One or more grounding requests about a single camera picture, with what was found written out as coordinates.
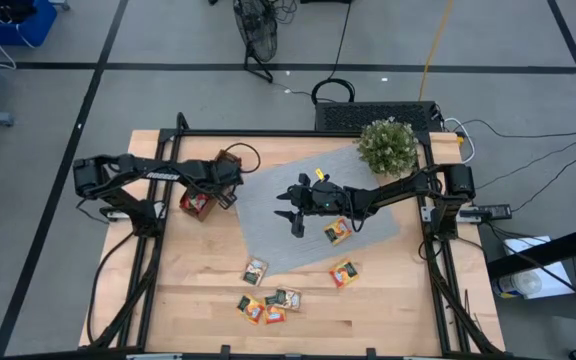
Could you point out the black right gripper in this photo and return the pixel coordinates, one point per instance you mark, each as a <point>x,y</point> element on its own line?
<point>323,197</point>

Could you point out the green potted plant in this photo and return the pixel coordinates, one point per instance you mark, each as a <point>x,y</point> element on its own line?
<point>387,147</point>

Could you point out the blue plastic bin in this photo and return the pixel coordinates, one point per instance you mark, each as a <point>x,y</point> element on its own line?
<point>38,30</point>

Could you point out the red strawberry tea packet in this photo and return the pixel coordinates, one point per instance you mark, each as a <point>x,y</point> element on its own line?
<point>195,201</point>

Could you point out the black metal stand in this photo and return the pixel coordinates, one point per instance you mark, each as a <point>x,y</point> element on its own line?
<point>548,247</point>

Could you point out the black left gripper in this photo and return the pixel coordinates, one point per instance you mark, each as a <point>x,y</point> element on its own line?
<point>220,175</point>

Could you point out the black computer case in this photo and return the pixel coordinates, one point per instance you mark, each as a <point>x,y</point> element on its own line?
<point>338,116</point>

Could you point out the white wipes canister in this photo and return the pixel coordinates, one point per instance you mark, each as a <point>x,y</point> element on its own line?
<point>513,286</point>

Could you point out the black metal table frame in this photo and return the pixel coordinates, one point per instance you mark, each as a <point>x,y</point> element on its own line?
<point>293,133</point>

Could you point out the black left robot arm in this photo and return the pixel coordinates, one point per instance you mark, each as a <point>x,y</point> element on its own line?
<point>168,175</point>

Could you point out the black mesh floor fan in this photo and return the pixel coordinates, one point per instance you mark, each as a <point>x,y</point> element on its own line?
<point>255,30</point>

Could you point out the white box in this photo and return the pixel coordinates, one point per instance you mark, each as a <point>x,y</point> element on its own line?
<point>553,287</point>

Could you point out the black power brick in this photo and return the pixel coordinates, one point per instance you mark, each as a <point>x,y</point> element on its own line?
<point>493,211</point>

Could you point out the wooden compartment tea box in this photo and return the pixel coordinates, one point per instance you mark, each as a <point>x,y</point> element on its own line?
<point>203,212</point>

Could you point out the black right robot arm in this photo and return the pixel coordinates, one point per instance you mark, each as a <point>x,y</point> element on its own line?
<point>408,187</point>

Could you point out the grey woven placemat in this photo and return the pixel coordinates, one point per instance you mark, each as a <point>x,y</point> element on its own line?
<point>278,240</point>

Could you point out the orange tea packet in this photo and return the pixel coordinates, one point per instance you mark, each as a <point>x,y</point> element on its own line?
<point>344,273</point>
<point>274,315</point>
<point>250,309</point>
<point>338,230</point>

